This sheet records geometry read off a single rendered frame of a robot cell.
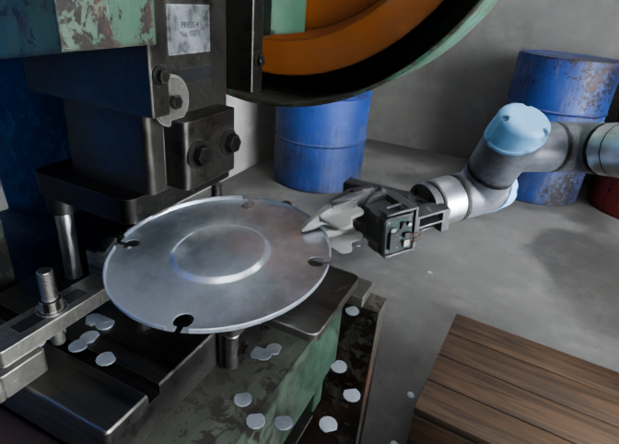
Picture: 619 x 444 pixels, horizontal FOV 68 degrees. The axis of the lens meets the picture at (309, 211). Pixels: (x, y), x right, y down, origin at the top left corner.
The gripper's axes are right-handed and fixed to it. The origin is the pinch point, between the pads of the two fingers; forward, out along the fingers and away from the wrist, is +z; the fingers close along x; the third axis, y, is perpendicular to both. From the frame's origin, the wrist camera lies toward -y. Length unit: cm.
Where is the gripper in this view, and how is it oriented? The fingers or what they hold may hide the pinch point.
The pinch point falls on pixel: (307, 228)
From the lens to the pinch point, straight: 65.3
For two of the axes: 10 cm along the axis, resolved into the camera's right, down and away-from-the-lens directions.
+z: -9.0, 2.2, -3.8
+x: 0.2, 8.8, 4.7
